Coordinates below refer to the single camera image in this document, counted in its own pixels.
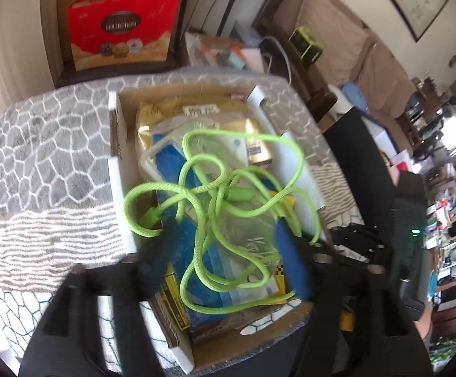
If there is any gold tissue pack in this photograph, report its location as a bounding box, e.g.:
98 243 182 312
136 94 264 157

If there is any cardboard tray box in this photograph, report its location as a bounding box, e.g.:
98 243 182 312
108 78 325 376

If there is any green braided cable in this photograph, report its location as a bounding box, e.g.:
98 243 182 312
123 128 323 316

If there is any grey patterned blanket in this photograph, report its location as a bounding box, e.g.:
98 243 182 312
0 68 362 359

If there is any black box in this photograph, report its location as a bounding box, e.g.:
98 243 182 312
324 108 395 237

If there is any white charging cable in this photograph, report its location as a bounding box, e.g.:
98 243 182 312
259 35 293 87

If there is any red chocolate gift bag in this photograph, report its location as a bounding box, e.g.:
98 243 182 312
66 0 179 72

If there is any yellow instruction booklet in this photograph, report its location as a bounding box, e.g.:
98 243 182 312
265 196 295 305

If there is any blue plastic pouch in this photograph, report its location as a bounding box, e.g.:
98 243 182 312
123 128 304 324

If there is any green portable speaker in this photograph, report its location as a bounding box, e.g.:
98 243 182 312
288 26 323 65

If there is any brown sofa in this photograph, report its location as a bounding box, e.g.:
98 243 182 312
253 0 416 153

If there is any small yellow barcode box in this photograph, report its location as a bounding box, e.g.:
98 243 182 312
161 263 190 331

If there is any cardboard box of clutter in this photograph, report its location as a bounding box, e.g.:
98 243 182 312
180 32 267 73

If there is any blue plush toy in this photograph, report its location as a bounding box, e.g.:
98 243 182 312
339 82 368 114

